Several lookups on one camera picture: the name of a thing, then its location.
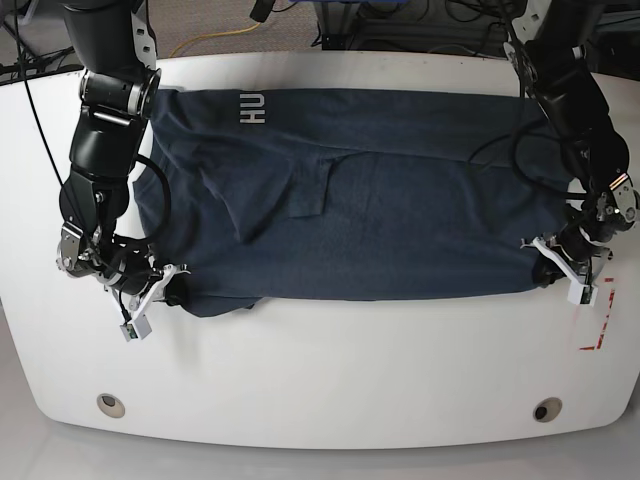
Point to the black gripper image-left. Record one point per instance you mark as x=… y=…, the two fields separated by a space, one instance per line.
x=136 y=281

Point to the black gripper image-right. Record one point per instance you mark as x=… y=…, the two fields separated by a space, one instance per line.
x=579 y=241

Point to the dark blue T-shirt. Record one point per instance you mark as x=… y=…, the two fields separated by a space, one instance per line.
x=341 y=194

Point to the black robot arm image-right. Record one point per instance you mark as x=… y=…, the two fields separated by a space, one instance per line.
x=546 y=44

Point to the black robot arm image-left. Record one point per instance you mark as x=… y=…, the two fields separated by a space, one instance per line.
x=115 y=44

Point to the red tape rectangle marking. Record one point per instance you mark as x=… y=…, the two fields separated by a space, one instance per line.
x=592 y=320

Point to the left table grommet hole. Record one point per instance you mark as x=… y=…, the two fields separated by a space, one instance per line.
x=110 y=406

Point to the table grommet hole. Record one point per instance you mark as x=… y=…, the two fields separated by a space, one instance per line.
x=547 y=410
x=110 y=406

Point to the right table grommet hole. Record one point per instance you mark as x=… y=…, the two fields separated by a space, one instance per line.
x=547 y=410

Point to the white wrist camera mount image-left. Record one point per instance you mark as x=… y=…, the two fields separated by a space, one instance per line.
x=135 y=325

